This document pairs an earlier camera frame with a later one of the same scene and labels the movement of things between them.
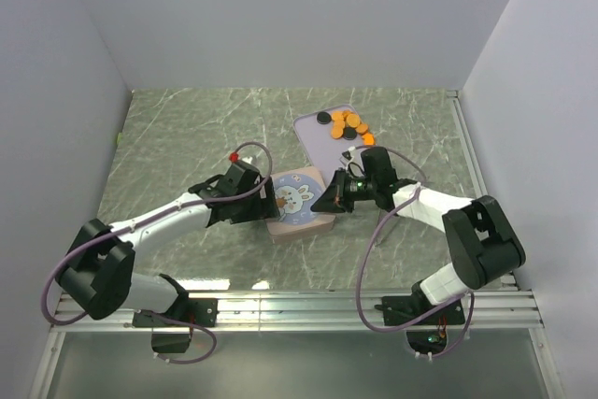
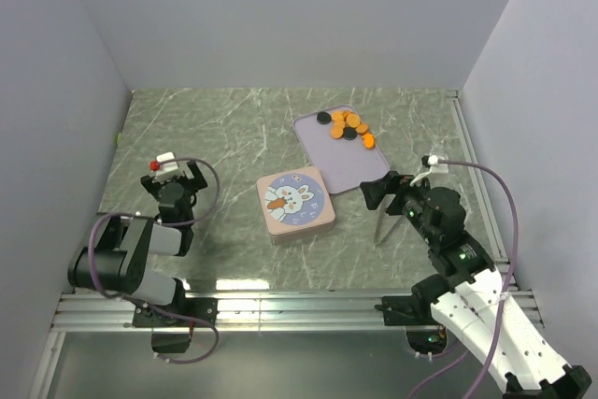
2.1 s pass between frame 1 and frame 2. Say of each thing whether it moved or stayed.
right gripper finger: moved
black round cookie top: stayed
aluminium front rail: stayed
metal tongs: stayed
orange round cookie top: stayed
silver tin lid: stayed
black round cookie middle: stayed
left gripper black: moved
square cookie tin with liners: moved
